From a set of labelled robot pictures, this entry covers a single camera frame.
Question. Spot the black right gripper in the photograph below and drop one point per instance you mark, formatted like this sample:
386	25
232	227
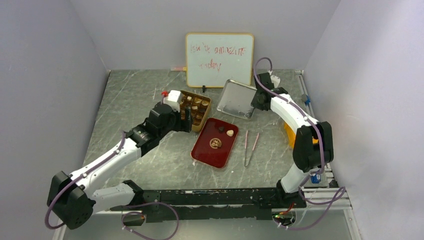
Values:
257	100

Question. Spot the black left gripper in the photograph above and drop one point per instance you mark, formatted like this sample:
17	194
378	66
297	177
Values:
184	125

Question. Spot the gold chocolate tin box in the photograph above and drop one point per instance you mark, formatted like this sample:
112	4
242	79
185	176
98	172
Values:
199	105

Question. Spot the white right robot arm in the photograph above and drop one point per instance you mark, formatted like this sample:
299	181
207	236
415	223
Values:
308	159

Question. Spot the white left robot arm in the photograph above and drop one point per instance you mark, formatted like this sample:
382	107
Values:
73	198

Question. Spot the beige heart chocolate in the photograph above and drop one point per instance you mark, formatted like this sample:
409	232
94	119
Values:
230	133

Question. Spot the red rectangular tray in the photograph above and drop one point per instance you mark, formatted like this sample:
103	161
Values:
212	147

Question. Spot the yellow plastic bin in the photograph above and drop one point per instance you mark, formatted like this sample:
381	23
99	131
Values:
292	136

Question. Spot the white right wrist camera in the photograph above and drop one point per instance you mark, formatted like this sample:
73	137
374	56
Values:
274	79

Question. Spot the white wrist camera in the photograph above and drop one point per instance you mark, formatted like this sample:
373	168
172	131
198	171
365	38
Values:
173	99
274	79

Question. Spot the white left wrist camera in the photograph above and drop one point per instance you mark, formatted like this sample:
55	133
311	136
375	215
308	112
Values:
173	99

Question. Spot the whiteboard with yellow frame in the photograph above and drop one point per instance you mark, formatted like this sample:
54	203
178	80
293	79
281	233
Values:
214	58

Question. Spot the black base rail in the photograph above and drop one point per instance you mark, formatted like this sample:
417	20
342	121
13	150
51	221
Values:
204	204

